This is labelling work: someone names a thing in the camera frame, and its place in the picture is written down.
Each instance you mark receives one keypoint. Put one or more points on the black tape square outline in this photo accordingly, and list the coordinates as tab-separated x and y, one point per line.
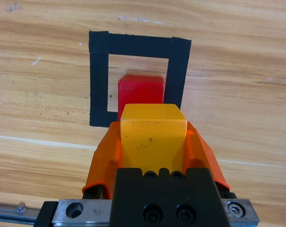
99	71

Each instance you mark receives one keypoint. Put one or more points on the silver aluminium rail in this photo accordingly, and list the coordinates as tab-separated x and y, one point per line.
5	212

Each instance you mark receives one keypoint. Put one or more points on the red wooden block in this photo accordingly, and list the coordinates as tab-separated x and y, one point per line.
140	92

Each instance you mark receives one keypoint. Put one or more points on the yellow wooden block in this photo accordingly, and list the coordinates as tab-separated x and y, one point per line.
152	137

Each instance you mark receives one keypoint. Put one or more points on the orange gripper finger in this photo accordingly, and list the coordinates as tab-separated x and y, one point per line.
102	160
201	156

